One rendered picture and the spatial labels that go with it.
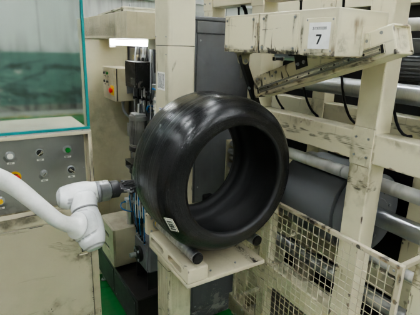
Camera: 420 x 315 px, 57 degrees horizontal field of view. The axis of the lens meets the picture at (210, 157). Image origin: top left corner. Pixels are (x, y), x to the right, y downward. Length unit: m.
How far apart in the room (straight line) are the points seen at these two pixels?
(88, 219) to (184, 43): 0.80
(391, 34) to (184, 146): 0.72
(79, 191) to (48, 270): 0.58
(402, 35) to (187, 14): 0.80
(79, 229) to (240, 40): 0.97
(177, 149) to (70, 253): 0.98
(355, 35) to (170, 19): 0.71
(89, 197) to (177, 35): 0.74
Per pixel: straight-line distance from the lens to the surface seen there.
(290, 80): 1.59
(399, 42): 1.35
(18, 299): 2.11
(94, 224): 1.54
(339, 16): 1.28
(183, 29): 1.64
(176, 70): 1.63
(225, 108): 1.32
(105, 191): 1.64
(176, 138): 1.26
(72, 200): 1.60
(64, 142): 1.90
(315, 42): 1.32
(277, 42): 1.45
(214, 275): 1.56
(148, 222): 1.71
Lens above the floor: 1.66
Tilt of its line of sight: 16 degrees down
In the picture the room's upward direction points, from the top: 2 degrees clockwise
